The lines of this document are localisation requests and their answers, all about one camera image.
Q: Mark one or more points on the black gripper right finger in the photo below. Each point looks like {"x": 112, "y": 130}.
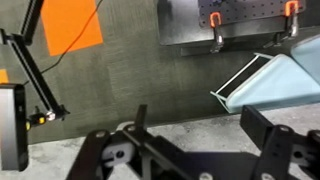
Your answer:
{"x": 276, "y": 150}

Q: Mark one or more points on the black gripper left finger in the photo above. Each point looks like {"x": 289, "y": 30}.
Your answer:
{"x": 96, "y": 156}

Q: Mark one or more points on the large light blue chair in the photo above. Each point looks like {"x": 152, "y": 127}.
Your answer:
{"x": 276, "y": 85}

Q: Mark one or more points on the orange paper sheet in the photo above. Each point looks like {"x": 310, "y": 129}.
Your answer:
{"x": 78, "y": 35}

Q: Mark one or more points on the black perforated breadboard plate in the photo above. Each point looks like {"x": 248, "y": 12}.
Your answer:
{"x": 246, "y": 11}

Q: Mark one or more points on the dark grey cart platform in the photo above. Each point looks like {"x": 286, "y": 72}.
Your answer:
{"x": 180, "y": 23}

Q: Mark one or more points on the black box-shaped camera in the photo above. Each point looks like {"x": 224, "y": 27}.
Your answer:
{"x": 11, "y": 126}

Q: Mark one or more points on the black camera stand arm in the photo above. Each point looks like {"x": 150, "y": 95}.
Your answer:
{"x": 35, "y": 75}

